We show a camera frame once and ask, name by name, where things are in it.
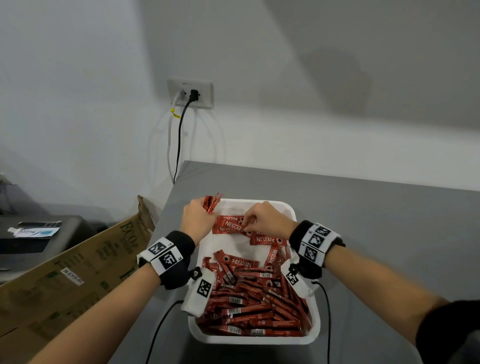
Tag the person's right hand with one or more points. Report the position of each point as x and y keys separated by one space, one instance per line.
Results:
x=270 y=223

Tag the person's left hand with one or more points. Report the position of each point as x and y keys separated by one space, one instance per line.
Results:
x=197 y=223

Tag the bunch of Nescafe sachets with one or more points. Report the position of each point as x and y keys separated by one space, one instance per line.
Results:
x=210 y=202

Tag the pile of red Nescafe sachets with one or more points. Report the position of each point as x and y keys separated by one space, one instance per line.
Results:
x=228 y=227

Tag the white plastic tray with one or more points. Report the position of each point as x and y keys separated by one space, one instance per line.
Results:
x=232 y=247

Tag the pile of red coffee sachets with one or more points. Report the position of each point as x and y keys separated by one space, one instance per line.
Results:
x=255 y=303

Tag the person's right forearm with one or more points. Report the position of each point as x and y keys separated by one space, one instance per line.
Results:
x=375 y=285

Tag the person's left forearm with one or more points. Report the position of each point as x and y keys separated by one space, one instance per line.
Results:
x=101 y=322

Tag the black right wristband with markers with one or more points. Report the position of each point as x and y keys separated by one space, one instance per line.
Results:
x=315 y=240

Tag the black wristband with markers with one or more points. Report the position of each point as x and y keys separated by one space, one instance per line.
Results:
x=176 y=275
x=315 y=240

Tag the black left wristband with markers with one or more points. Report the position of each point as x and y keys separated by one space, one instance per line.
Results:
x=176 y=275

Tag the black power plug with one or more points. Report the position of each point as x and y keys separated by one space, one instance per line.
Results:
x=193 y=95

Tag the dark grey printer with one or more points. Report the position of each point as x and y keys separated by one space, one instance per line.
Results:
x=45 y=247

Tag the flat black device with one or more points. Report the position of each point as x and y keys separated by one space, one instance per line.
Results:
x=39 y=224

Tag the brown cardboard box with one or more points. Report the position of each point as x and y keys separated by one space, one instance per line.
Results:
x=56 y=300

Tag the white and blue packet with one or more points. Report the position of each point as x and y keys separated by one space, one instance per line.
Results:
x=33 y=232

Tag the black shirt sleeve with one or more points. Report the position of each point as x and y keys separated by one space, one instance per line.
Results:
x=446 y=330

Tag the grey knit garment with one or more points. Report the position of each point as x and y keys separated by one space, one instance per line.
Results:
x=468 y=352

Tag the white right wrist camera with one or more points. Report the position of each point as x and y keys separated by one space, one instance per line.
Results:
x=300 y=287

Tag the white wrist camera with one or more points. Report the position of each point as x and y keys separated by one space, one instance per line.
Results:
x=197 y=300
x=300 y=287

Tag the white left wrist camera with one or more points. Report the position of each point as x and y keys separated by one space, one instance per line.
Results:
x=197 y=300

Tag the grey wall socket plate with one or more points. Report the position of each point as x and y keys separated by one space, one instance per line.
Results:
x=206 y=93

